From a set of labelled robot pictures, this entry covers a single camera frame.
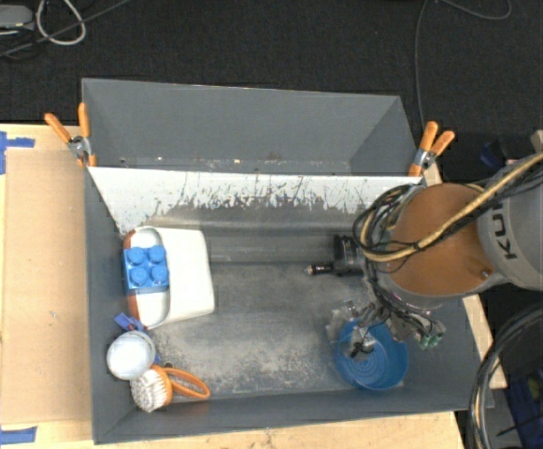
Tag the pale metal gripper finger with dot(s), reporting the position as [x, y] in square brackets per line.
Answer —
[364, 344]
[341, 322]

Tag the orange brush with white bristles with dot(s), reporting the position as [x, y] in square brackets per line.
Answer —
[152, 388]

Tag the small blue plastic piece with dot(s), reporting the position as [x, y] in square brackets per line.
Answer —
[126, 321]

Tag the grey metal bin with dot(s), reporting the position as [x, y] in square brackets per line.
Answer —
[271, 321]

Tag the white round dome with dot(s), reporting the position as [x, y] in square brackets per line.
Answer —
[130, 356]

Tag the blue bowl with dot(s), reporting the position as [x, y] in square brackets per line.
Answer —
[378, 367]

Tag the brown cardboard board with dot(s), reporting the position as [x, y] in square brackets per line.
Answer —
[42, 288]

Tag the white tub with brown rim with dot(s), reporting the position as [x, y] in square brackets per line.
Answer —
[189, 274]

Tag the blue toy brick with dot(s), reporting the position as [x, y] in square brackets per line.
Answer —
[145, 269]

